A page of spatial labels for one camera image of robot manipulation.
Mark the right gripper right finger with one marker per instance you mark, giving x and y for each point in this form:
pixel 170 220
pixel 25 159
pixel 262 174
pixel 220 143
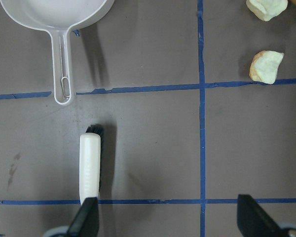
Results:
pixel 252 220

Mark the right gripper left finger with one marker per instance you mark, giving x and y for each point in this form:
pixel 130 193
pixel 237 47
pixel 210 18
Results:
pixel 86 222

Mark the torn bread piece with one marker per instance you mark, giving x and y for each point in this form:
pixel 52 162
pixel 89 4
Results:
pixel 265 10
pixel 264 66

